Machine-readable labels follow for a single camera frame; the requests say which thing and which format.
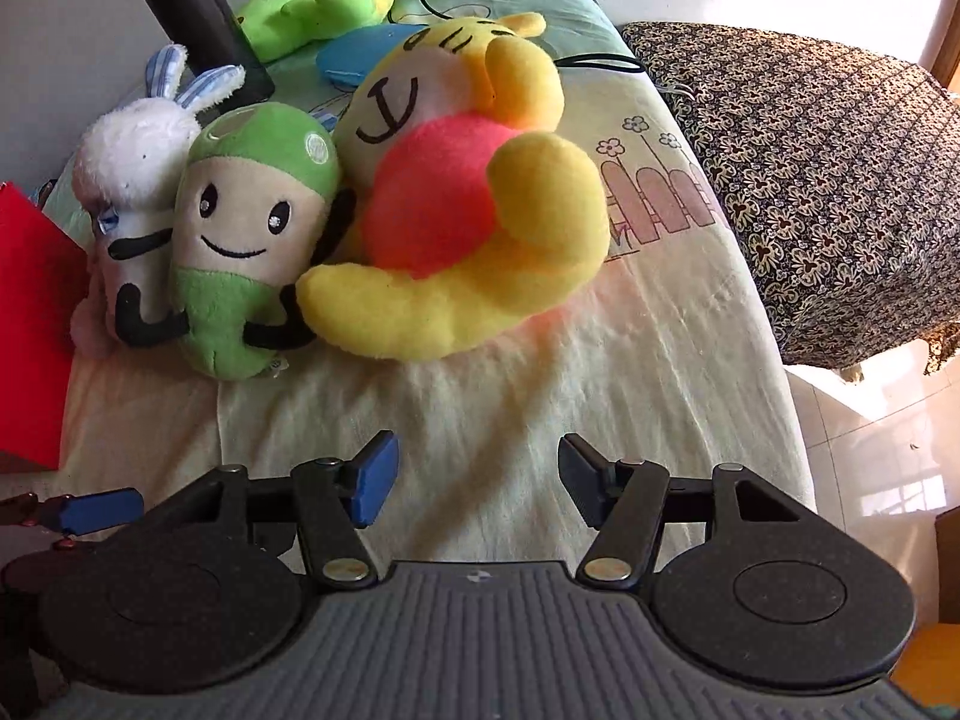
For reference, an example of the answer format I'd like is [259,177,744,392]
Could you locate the black thermos bottle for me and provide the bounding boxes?
[122,0,275,117]

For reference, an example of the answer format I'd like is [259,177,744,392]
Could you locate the green frog plush toy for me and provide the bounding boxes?
[232,0,400,62]

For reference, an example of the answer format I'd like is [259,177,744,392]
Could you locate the orange wooden furniture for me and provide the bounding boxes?
[889,611,960,717]

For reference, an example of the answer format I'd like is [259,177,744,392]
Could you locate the white rabbit plush toy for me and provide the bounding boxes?
[71,43,247,350]

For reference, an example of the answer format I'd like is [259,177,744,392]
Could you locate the wooden door frame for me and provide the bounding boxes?
[919,0,960,95]

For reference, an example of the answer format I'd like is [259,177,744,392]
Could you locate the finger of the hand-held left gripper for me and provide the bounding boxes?
[0,487,145,548]

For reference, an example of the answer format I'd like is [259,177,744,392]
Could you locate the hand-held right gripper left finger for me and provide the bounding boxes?
[161,430,400,590]

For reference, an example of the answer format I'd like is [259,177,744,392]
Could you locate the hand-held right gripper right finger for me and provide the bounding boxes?
[557,433,807,590]

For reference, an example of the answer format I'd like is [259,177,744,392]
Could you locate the red cardboard box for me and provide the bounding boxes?
[0,180,95,470]

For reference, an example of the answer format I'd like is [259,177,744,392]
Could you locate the black charger cable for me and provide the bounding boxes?
[401,0,650,76]

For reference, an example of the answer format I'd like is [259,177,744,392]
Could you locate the yellow tiger plush toy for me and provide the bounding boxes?
[296,11,612,361]

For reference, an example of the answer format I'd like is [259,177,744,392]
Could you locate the green bean plush toy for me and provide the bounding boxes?
[171,101,357,380]

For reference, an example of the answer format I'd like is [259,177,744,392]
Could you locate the blue glasses case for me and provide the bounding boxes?
[315,22,428,91]

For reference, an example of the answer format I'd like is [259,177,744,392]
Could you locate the pale printed bed sheet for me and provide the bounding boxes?
[41,0,818,571]

